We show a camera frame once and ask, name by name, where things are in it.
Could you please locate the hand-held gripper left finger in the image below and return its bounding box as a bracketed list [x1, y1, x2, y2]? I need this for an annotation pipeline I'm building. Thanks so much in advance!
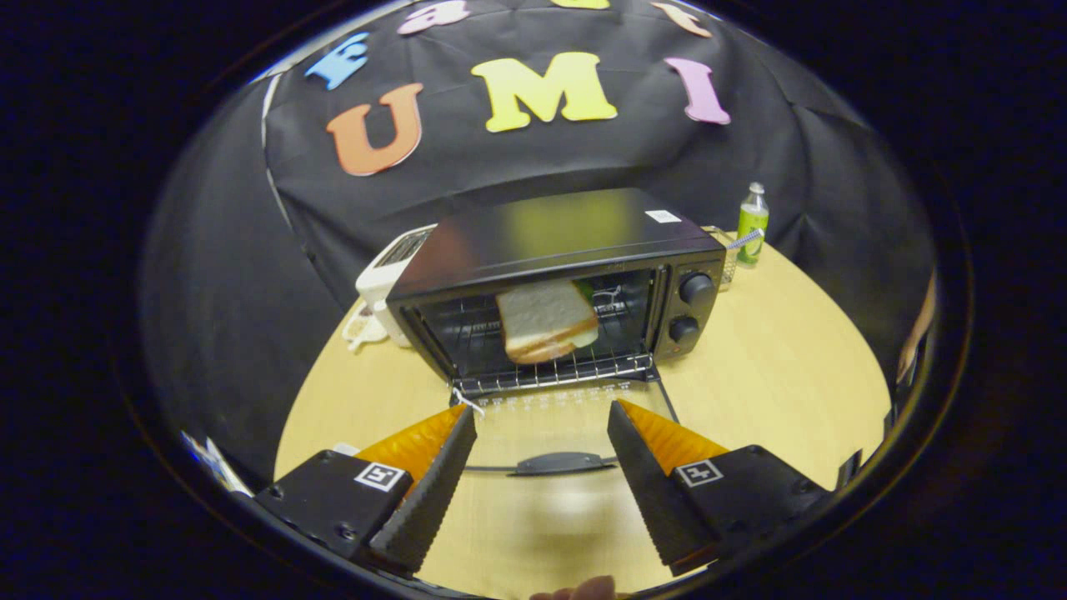
[254, 406, 478, 576]

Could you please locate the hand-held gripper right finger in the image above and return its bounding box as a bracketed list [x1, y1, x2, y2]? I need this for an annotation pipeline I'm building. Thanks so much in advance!
[607, 400, 834, 578]

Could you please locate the white bread sandwich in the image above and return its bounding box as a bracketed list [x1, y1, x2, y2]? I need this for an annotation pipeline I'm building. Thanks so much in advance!
[495, 279, 599, 365]

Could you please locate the black toaster oven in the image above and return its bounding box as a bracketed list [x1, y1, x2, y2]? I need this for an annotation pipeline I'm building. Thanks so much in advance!
[385, 187, 728, 478]

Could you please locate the white bread toaster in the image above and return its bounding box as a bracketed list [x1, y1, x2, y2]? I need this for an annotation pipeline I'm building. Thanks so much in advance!
[356, 223, 438, 348]

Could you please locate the green drink bottle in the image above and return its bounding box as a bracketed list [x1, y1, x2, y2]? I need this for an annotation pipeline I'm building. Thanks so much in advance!
[735, 182, 770, 268]

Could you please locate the wire mesh basket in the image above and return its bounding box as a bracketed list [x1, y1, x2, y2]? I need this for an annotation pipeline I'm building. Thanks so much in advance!
[704, 225, 764, 293]

